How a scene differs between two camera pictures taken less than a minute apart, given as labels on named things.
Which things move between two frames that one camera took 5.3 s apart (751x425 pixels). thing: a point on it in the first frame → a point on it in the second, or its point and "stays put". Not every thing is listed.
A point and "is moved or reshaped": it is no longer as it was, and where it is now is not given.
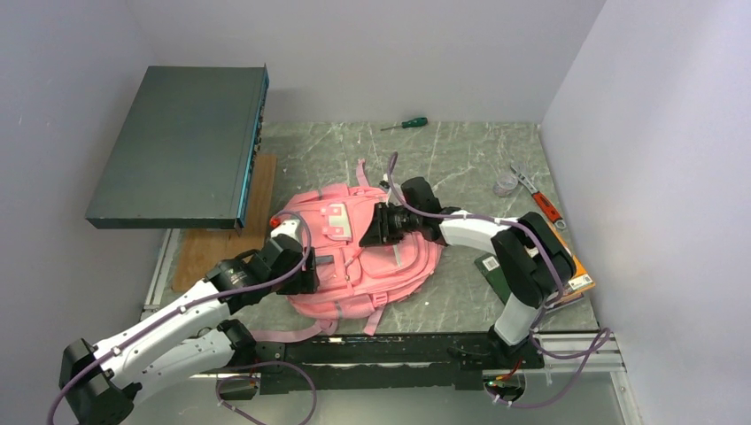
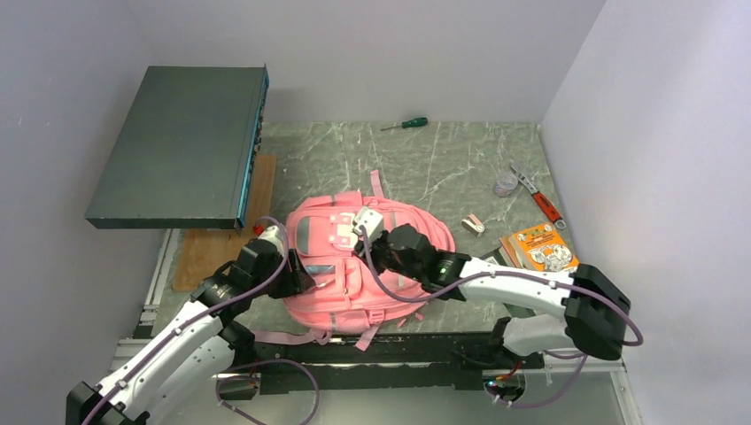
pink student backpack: x=353 y=280 is moved or reshaped
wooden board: x=194 y=251 stays put
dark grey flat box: x=186 y=156 stays put
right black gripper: x=380 y=231 → x=374 y=247
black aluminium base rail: x=279 y=362 stays put
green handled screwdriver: x=417 y=121 stays put
